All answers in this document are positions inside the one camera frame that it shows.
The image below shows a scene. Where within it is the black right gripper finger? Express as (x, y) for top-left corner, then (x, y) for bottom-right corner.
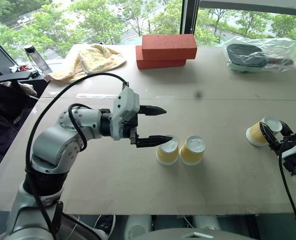
(259, 121), (280, 151)
(279, 120), (295, 138)

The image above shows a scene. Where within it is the black table tennis paddle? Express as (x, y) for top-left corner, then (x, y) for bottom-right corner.
(226, 43), (295, 68)

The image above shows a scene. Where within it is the pale green flat item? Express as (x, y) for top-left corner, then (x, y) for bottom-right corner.
(229, 62), (263, 74)

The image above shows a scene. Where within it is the pale yellow towel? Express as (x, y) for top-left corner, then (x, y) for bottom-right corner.
(44, 43), (127, 84)

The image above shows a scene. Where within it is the grey robot torso cover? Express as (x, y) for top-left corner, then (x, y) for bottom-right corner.
(135, 227), (256, 240)

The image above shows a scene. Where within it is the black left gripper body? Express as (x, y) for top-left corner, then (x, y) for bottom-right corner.
(122, 105), (142, 147)

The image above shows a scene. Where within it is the black and white sneaker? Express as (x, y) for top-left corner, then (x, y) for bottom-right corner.
(93, 214), (116, 237)

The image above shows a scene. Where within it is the dark clothed person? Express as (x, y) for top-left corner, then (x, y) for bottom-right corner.
(0, 79), (38, 167)

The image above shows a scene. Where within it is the yellow ribbed paper cup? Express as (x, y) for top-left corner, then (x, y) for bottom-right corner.
(245, 116), (283, 148)
(179, 135), (207, 167)
(156, 136), (180, 166)

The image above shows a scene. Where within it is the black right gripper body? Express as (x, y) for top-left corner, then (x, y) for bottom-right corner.
(272, 132), (296, 156)

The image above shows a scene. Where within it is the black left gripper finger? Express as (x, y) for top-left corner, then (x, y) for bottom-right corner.
(136, 135), (174, 149)
(139, 105), (167, 117)

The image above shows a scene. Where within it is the white rounded robot leg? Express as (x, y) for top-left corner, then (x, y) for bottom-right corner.
(124, 214), (152, 240)
(192, 215), (225, 231)

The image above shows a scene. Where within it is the red brick block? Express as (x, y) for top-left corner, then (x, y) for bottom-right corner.
(141, 34), (198, 62)
(135, 45), (187, 70)

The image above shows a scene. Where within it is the black window frame post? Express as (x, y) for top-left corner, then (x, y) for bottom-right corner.
(179, 0), (200, 35)

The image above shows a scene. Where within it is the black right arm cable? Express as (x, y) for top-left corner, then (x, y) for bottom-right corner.
(277, 138), (296, 219)

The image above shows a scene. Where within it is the clear water bottle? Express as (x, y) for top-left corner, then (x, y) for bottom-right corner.
(24, 44), (50, 74)

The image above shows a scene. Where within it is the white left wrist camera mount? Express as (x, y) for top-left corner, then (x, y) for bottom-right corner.
(111, 87), (140, 141)

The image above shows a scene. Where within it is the clear plastic bag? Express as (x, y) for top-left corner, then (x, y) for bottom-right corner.
(220, 34), (296, 75)

